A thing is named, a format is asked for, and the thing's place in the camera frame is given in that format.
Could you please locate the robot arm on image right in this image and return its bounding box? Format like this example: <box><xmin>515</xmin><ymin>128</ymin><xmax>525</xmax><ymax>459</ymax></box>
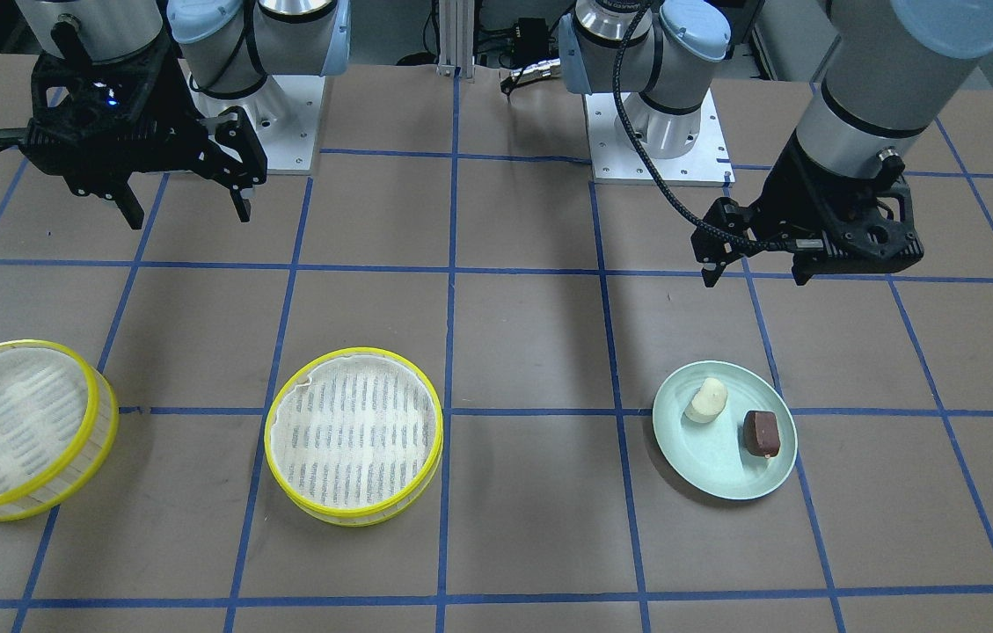
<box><xmin>558</xmin><ymin>1</ymin><xmax>993</xmax><ymax>287</ymax></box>

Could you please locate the white steamed bun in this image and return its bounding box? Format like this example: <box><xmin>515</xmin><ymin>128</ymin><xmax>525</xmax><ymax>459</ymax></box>
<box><xmin>683</xmin><ymin>376</ymin><xmax>729</xmax><ymax>425</ymax></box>

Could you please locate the pale green plate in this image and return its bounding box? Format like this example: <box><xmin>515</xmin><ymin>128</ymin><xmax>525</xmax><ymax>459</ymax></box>
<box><xmin>653</xmin><ymin>360</ymin><xmax>799</xmax><ymax>500</ymax></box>

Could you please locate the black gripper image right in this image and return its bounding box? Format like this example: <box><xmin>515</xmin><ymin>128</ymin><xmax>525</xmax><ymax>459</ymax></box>
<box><xmin>690</xmin><ymin>141</ymin><xmax>925</xmax><ymax>288</ymax></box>

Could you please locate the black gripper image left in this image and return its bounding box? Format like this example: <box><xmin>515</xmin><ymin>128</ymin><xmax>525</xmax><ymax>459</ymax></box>
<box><xmin>25</xmin><ymin>33</ymin><xmax>268</xmax><ymax>231</ymax></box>

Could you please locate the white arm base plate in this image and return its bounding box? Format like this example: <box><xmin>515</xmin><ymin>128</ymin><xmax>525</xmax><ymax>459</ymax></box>
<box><xmin>191</xmin><ymin>75</ymin><xmax>327</xmax><ymax>176</ymax></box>
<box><xmin>583</xmin><ymin>92</ymin><xmax>736</xmax><ymax>187</ymax></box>

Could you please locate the aluminium frame post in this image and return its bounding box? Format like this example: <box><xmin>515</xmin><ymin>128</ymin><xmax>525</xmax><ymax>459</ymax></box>
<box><xmin>435</xmin><ymin>0</ymin><xmax>478</xmax><ymax>83</ymax></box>

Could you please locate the brown chocolate bun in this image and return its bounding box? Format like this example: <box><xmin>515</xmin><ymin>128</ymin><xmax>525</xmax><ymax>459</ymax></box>
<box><xmin>742</xmin><ymin>410</ymin><xmax>782</xmax><ymax>458</ymax></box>

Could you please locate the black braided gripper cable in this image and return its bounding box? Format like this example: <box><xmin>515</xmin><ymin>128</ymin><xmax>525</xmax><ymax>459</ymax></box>
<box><xmin>613</xmin><ymin>0</ymin><xmax>800</xmax><ymax>249</ymax></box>

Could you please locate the yellow bamboo steamer base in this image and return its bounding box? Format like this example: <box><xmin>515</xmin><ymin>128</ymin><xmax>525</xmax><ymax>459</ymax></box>
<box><xmin>263</xmin><ymin>347</ymin><xmax>445</xmax><ymax>528</ymax></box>

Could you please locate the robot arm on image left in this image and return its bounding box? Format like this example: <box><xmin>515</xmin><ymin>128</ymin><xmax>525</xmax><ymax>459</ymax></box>
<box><xmin>17</xmin><ymin>1</ymin><xmax>350</xmax><ymax>229</ymax></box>

